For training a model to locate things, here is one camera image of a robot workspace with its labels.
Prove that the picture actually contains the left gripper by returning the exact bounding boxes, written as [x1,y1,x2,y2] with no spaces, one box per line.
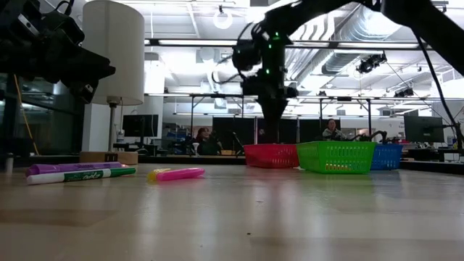
[21,36,117,105]

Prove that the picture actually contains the black computer monitor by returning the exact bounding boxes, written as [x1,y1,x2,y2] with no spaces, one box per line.
[122,114,160,138]
[403,115,445,144]

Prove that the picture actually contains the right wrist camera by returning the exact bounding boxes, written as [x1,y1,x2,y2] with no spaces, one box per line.
[231,38,262,73]

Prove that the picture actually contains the yellow highlighter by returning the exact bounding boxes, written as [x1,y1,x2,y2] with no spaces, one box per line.
[146,167,171,182]

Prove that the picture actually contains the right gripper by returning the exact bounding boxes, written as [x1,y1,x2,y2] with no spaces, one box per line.
[241,70,300,144]

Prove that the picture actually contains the yellow pole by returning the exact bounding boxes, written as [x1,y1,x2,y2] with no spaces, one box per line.
[13,74,39,154]

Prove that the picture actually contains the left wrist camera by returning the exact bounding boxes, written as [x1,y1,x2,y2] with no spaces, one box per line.
[14,0,86,48]

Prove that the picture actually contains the green Expo marker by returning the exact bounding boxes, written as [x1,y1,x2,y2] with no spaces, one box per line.
[25,166,138,186]

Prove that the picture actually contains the green plastic basket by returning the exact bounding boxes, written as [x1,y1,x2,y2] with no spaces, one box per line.
[296,141,377,175]

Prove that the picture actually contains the blue plastic basket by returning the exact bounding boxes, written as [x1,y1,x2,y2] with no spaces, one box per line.
[370,144,405,171]

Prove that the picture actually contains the thick purple Sharpie highlighter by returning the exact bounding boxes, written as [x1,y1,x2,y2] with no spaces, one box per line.
[25,161,124,178]

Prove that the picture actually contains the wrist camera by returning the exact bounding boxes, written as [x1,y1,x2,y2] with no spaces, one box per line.
[14,0,86,48]
[231,38,262,73]

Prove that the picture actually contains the red plastic basket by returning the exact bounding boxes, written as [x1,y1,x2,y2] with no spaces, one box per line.
[243,144,300,170]

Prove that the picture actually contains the person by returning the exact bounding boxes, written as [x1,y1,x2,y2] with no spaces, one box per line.
[321,118,345,141]
[194,126,222,156]

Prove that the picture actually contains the black aluminium table frame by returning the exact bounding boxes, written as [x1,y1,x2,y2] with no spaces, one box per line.
[0,154,464,175]

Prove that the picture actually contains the pink highlighter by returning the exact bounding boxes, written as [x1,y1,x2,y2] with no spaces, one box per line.
[155,167,206,183]

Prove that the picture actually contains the white shade table lamp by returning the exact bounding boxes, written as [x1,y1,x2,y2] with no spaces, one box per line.
[79,0,146,166]

